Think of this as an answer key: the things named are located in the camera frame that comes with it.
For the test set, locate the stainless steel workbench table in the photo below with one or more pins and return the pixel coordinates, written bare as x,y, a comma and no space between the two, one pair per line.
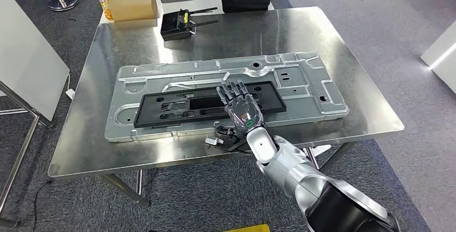
320,45

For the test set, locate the white power adapter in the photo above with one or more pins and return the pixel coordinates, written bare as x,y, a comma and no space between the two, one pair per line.
70,94

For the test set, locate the white pedestal with light strips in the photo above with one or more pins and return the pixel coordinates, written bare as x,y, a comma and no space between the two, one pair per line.
441,55

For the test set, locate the black remote controller with antennas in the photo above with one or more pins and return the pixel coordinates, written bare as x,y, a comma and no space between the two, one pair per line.
174,27

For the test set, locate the white side table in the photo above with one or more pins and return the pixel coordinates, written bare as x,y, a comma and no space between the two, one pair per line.
159,5

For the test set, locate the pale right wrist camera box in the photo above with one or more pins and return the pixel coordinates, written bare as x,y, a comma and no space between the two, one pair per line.
213,140

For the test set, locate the stamped sheet metal panel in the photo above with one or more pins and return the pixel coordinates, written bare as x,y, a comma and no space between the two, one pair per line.
313,80

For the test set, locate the black plastic plate frame part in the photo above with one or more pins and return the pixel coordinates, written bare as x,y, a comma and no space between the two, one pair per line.
149,112

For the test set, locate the white panel on metal stand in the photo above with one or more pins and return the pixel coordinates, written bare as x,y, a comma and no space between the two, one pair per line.
28,62

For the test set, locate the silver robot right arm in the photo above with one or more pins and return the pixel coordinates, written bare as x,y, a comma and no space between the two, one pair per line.
285,162

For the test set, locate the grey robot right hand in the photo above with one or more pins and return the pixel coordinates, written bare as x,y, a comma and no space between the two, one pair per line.
244,111

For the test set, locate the brown cardboard box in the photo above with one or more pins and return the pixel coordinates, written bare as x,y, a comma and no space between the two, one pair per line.
132,5

